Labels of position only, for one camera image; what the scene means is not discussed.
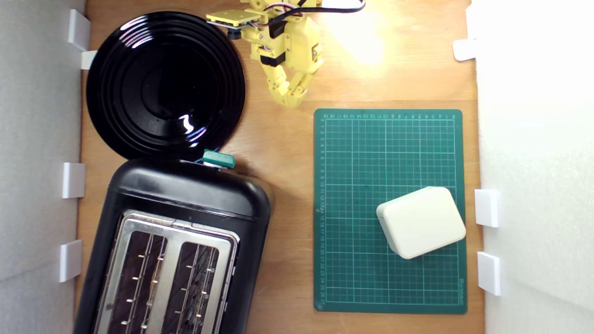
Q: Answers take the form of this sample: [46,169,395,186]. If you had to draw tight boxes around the green toaster lever knob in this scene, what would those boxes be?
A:
[202,149,236,169]

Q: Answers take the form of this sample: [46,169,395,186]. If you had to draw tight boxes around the black two-slot toaster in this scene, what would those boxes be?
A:
[73,157,272,334]

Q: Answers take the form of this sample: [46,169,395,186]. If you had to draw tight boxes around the green cutting mat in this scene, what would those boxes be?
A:
[314,109,467,315]

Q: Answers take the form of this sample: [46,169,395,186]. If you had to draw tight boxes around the black round plate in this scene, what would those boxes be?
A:
[86,11,246,161]

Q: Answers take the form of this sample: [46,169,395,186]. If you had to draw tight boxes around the white block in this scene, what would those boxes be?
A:
[376,186,467,260]

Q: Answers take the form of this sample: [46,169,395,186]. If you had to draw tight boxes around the yellow gripper camera mount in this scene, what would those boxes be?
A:
[206,9,262,40]

